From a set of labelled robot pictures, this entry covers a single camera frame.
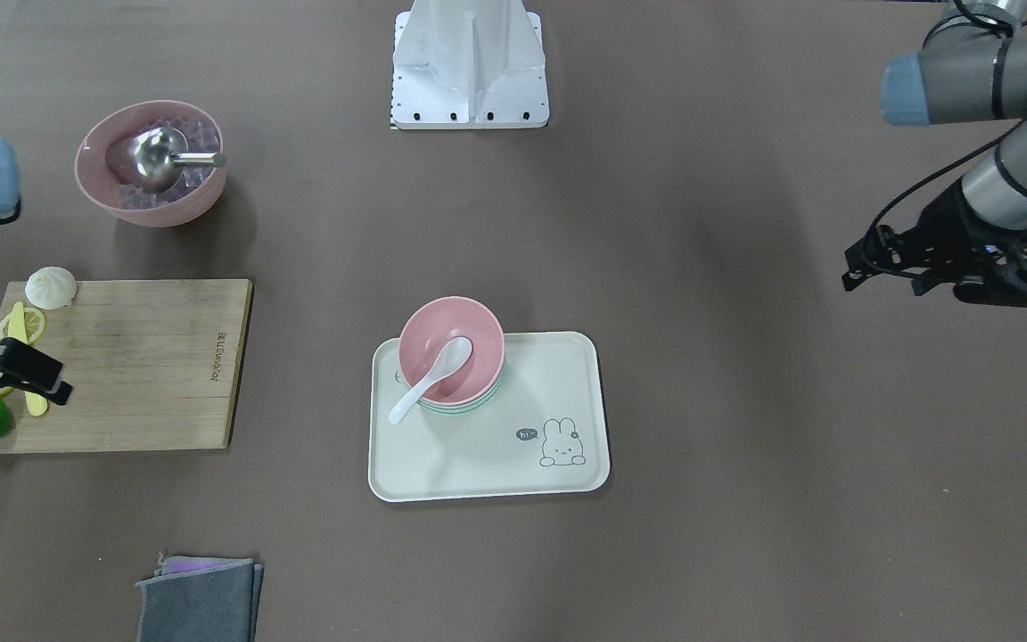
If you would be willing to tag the small pink bowl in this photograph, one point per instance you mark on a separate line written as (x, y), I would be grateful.
(434, 324)

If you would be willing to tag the large pink bowl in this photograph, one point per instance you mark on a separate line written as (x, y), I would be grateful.
(102, 164)

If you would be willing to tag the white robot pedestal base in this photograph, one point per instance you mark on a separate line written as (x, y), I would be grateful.
(468, 65)

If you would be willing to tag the mint green bowl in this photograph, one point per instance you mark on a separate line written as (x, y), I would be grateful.
(469, 408)

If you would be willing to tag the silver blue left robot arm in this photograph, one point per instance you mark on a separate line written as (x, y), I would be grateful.
(972, 67)

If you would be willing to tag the lemon slice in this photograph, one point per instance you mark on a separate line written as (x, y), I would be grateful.
(34, 325)

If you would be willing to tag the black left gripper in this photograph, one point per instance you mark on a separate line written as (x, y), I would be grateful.
(948, 217)

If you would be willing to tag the metal ladle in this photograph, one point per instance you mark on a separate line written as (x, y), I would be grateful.
(160, 155)

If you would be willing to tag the wooden cutting board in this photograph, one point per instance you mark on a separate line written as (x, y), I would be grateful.
(154, 365)

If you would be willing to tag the yellow plastic knife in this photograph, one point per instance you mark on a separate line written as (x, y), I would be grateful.
(35, 404)

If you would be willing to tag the grey folded cloth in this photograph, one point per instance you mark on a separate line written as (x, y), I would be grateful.
(195, 598)

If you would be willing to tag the cream rectangular tray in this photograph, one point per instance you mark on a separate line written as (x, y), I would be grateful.
(542, 431)

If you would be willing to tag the white ceramic spoon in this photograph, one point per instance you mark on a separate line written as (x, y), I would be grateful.
(451, 358)

